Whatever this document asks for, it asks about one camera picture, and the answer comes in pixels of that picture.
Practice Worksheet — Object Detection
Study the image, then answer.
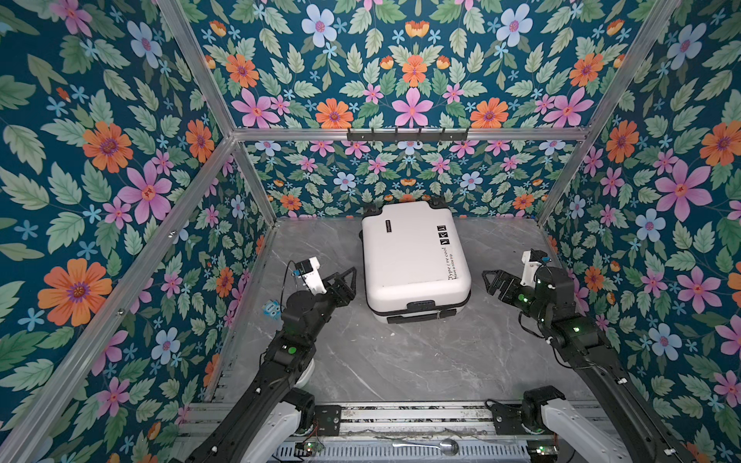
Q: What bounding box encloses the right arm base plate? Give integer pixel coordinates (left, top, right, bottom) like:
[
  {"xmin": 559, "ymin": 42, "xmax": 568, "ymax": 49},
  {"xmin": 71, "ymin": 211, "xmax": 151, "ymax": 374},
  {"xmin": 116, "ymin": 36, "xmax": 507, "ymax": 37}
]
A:
[{"xmin": 484, "ymin": 399, "xmax": 543, "ymax": 435}]

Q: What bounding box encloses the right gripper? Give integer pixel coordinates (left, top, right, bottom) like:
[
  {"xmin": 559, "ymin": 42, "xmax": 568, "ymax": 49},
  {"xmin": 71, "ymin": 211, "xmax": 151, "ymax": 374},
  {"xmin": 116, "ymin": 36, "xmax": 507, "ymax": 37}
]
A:
[{"xmin": 481, "ymin": 268, "xmax": 551, "ymax": 328}]

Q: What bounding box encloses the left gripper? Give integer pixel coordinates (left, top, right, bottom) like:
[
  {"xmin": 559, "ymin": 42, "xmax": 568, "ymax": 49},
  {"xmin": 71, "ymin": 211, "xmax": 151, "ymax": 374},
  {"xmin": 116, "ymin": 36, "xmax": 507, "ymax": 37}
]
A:
[{"xmin": 306, "ymin": 265, "xmax": 358, "ymax": 346}]

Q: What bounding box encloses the metal spoon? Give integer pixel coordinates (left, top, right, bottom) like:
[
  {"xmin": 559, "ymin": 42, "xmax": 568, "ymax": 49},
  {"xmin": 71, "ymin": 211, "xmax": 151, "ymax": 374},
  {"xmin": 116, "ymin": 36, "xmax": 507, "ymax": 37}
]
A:
[{"xmin": 392, "ymin": 438, "xmax": 460, "ymax": 456}]

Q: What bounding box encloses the white square clock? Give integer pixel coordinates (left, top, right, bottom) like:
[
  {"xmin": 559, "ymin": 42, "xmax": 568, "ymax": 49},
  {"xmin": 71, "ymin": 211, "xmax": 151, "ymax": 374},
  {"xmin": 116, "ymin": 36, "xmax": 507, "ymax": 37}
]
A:
[{"xmin": 295, "ymin": 360, "xmax": 316, "ymax": 389}]

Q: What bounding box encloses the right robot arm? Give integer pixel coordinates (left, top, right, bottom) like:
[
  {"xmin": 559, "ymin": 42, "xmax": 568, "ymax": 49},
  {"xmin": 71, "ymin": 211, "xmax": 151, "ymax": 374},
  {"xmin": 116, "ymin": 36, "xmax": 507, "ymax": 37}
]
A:
[{"xmin": 482, "ymin": 250, "xmax": 694, "ymax": 462}]

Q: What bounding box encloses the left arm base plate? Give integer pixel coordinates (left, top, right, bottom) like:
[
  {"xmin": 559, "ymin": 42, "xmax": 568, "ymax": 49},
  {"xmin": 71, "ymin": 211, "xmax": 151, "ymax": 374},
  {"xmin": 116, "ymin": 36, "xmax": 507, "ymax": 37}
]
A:
[{"xmin": 299, "ymin": 404, "xmax": 343, "ymax": 437}]

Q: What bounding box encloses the black suitcase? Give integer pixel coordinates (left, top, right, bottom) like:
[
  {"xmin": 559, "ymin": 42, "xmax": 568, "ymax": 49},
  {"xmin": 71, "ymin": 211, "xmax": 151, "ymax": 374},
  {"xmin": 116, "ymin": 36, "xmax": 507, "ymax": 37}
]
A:
[{"xmin": 359, "ymin": 197, "xmax": 472, "ymax": 324}]

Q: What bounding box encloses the small blue patterned box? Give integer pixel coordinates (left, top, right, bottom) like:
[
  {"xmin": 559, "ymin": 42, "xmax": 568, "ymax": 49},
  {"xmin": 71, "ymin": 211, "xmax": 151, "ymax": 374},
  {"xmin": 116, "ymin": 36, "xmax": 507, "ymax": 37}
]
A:
[{"xmin": 262, "ymin": 300, "xmax": 283, "ymax": 320}]

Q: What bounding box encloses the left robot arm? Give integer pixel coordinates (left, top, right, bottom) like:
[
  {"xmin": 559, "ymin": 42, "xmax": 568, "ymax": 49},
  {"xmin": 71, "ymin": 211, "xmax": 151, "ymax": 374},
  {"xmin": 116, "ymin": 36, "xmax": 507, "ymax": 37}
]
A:
[{"xmin": 184, "ymin": 258, "xmax": 357, "ymax": 462}]

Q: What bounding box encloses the black hook rail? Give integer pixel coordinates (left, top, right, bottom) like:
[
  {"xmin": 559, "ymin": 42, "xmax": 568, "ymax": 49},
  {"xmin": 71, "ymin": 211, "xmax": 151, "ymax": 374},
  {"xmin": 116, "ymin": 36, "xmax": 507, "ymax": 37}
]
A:
[{"xmin": 345, "ymin": 127, "xmax": 469, "ymax": 143}]

